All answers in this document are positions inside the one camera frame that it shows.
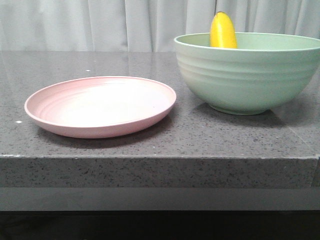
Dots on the yellow banana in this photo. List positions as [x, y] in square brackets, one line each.
[222, 32]

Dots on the white curtain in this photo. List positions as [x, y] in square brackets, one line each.
[141, 25]

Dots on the green ribbed bowl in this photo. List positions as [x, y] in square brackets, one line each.
[266, 70]

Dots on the pink round plate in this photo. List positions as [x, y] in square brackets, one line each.
[100, 107]

